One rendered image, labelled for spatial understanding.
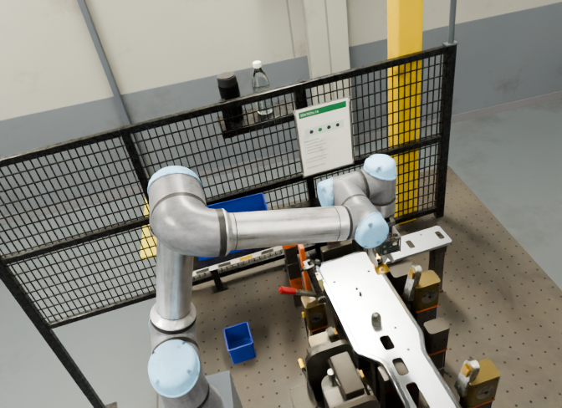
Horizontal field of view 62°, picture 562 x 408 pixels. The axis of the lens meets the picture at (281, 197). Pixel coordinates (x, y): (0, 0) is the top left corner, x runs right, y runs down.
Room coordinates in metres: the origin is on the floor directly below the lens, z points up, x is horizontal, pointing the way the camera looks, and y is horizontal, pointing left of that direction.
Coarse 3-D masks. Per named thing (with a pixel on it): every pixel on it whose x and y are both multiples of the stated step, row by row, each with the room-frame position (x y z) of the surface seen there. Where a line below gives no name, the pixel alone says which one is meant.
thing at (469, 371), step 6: (468, 360) 0.69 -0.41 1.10; (474, 360) 0.69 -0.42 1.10; (462, 366) 0.69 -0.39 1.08; (468, 366) 0.68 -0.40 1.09; (474, 366) 0.67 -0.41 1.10; (462, 372) 0.68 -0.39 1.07; (468, 372) 0.67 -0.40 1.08; (474, 372) 0.67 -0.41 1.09; (462, 378) 0.68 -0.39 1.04; (468, 378) 0.67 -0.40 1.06; (474, 378) 0.67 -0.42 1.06; (456, 384) 0.69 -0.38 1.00; (462, 384) 0.68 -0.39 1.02; (468, 384) 0.66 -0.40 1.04; (462, 390) 0.67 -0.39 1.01; (462, 396) 0.66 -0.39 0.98
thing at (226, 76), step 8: (224, 72) 1.69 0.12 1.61; (232, 72) 1.68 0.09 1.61; (224, 80) 1.63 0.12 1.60; (232, 80) 1.63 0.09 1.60; (224, 88) 1.63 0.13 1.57; (232, 88) 1.63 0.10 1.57; (224, 96) 1.63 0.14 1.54; (232, 96) 1.63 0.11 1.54; (240, 96) 1.65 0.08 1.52; (232, 112) 1.63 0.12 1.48; (240, 112) 1.64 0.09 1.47; (232, 120) 1.63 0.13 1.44
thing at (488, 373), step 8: (480, 360) 0.72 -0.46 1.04; (488, 360) 0.72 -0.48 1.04; (480, 368) 0.70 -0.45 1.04; (488, 368) 0.69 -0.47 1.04; (496, 368) 0.69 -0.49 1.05; (480, 376) 0.68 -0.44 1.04; (488, 376) 0.67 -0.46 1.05; (496, 376) 0.67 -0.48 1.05; (472, 384) 0.66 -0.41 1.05; (480, 384) 0.66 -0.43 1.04; (488, 384) 0.66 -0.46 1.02; (496, 384) 0.67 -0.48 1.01; (472, 392) 0.66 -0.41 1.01; (480, 392) 0.66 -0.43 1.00; (488, 392) 0.66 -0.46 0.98; (464, 400) 0.67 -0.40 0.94; (472, 400) 0.66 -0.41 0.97; (480, 400) 0.66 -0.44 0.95; (488, 400) 0.66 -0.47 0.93
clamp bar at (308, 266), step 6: (306, 264) 1.03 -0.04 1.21; (312, 264) 1.03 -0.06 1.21; (318, 264) 1.03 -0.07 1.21; (306, 270) 1.02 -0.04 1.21; (312, 270) 1.02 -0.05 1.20; (312, 276) 1.02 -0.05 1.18; (312, 282) 1.02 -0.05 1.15; (318, 282) 1.02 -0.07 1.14; (318, 288) 1.02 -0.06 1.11; (318, 294) 1.02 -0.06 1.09
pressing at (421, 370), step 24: (336, 264) 1.22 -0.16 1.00; (360, 264) 1.20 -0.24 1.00; (336, 288) 1.11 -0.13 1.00; (360, 288) 1.09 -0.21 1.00; (384, 288) 1.07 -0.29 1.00; (336, 312) 1.01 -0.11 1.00; (360, 312) 0.99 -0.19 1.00; (384, 312) 0.97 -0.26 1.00; (408, 312) 0.96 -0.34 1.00; (360, 336) 0.90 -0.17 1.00; (408, 336) 0.87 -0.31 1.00; (384, 360) 0.80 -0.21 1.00; (408, 360) 0.79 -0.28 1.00; (408, 384) 0.72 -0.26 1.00; (432, 384) 0.70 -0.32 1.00
